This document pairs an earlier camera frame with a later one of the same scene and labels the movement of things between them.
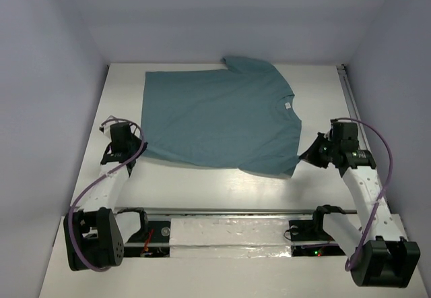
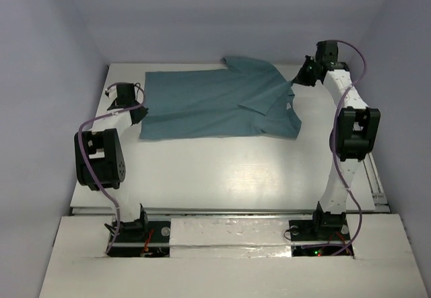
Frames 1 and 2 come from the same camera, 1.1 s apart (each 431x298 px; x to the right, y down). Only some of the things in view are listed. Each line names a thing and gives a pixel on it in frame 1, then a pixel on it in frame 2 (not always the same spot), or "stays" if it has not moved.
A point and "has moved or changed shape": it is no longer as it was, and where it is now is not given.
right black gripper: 310,154 -> 302,77
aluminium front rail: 235,211 stays
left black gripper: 135,146 -> 140,113
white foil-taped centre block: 229,238 stays
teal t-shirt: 244,116 has moved or changed shape
